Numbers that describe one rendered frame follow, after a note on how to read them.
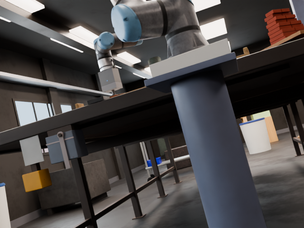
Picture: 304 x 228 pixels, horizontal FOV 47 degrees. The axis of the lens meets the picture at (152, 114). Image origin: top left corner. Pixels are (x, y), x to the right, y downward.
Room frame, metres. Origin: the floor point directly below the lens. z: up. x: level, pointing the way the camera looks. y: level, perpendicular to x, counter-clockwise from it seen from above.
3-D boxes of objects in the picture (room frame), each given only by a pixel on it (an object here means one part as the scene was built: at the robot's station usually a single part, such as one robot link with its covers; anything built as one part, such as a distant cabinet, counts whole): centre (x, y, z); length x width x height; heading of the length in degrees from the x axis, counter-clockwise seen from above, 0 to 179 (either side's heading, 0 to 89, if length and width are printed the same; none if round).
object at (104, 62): (1.72, 0.16, 1.13); 0.08 x 0.08 x 0.05
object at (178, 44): (1.11, -0.16, 0.96); 0.15 x 0.15 x 0.10
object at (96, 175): (6.07, 1.62, 0.34); 1.01 x 0.80 x 0.67; 76
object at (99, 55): (1.72, 0.16, 1.21); 0.09 x 0.08 x 0.11; 17
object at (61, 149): (1.53, 0.40, 0.77); 0.14 x 0.11 x 0.18; 75
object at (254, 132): (7.15, -1.94, 0.33); 0.53 x 0.53 x 0.65
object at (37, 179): (1.57, 0.58, 0.74); 0.09 x 0.08 x 0.24; 75
